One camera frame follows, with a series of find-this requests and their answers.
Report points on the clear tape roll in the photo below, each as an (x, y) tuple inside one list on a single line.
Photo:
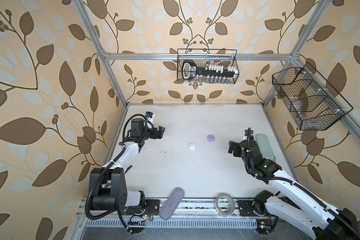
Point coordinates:
[(225, 205)]

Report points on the black tool with white sockets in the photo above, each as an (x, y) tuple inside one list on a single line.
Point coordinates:
[(191, 71)]

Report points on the black wire basket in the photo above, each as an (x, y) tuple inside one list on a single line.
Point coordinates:
[(314, 103), (215, 56)]

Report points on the black wire basket back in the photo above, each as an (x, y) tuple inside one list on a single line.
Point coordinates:
[(215, 56)]

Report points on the purple earbud charging case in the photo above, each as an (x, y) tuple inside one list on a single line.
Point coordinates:
[(210, 138)]

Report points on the black wire basket right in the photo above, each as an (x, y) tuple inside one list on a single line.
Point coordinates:
[(314, 103)]

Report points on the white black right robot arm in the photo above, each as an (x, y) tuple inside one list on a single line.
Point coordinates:
[(298, 206)]

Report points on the green glasses case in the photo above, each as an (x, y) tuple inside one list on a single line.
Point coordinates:
[(265, 147)]

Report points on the white round earbud case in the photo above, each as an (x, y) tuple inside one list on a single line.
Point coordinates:
[(192, 146)]

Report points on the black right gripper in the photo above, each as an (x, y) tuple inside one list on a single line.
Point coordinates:
[(237, 148)]

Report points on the grey fabric glasses case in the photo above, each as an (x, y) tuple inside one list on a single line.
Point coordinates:
[(171, 204)]

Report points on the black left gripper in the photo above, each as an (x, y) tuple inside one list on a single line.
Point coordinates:
[(153, 136)]

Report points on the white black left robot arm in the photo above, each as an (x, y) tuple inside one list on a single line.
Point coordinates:
[(108, 191)]

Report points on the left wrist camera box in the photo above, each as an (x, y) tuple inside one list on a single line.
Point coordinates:
[(150, 116)]

